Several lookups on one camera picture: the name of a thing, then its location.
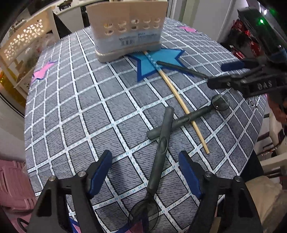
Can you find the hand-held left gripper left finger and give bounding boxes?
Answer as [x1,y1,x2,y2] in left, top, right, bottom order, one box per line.
[27,151,113,233]

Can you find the person's right hand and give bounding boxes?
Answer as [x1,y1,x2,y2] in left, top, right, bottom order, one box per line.
[268,94,287,124]

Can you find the dark grey spoon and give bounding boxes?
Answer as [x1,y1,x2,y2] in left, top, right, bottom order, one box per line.
[127,106,175,232]
[147,94,230,141]

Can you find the beige plastic storage trolley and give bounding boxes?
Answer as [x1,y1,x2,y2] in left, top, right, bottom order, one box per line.
[0,8,60,90]

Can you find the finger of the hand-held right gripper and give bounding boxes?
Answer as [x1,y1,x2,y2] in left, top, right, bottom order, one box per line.
[207,67,265,90]
[221,60,273,72]

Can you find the person's beige trousers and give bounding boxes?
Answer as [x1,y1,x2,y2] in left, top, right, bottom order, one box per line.
[215,175,283,233]

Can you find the black chopstick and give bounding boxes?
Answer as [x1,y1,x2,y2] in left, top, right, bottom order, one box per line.
[156,61,210,79]

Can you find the white plastic chair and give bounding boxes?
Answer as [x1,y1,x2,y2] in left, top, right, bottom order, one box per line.
[257,111,287,178]

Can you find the blue patterned wooden chopstick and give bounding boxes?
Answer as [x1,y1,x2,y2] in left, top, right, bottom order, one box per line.
[143,50,211,155]

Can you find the beige plastic utensil holder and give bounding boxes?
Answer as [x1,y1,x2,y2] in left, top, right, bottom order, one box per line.
[86,0,168,63]

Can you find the red packaged goods pile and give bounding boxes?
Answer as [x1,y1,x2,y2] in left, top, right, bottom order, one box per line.
[230,20,264,60]

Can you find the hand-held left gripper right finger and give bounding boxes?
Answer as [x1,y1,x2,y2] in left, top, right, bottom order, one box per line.
[179,151,263,233]

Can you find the pink plastic stool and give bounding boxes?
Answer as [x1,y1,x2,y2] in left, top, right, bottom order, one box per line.
[0,160,37,212]

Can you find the grey checked star tablecloth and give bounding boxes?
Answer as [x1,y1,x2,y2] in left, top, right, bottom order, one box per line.
[23,17,269,233]

